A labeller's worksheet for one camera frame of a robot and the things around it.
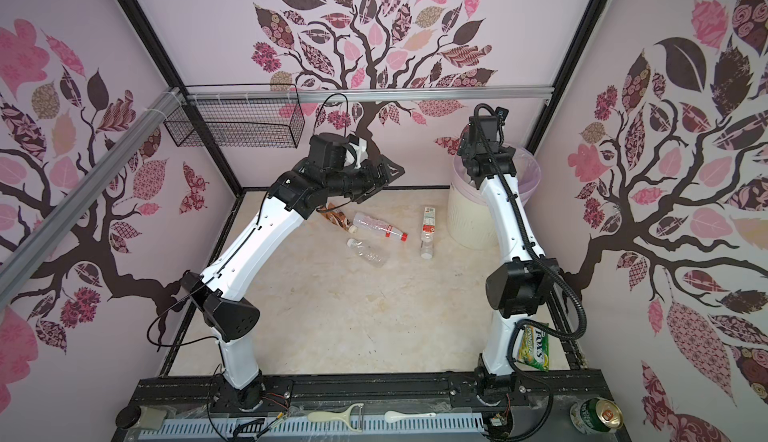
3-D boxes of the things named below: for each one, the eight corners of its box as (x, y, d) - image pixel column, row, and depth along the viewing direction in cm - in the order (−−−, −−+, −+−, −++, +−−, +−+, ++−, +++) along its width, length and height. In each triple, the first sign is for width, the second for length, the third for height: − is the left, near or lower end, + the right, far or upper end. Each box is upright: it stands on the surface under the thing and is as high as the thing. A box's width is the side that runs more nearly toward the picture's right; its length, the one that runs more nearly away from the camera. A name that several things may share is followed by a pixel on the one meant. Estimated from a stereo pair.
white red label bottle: (418, 258, 101) (419, 250, 97) (423, 215, 113) (424, 206, 109) (432, 260, 100) (433, 252, 96) (435, 216, 113) (437, 207, 109)
